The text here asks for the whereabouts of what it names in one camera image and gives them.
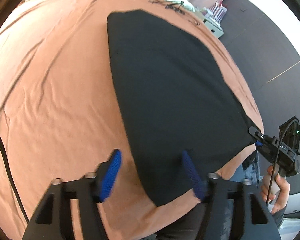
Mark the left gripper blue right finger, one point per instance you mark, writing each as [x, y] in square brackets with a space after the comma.
[200, 187]

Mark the black garment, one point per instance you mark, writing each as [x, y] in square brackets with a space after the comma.
[172, 98]

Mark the white nightstand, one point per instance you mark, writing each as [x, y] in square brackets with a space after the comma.
[213, 26]

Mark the person right hand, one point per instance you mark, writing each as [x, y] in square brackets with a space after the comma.
[279, 192]

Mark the white red rack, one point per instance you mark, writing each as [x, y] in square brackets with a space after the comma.
[218, 11]

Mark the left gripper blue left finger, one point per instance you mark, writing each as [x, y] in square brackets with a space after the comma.
[106, 175]

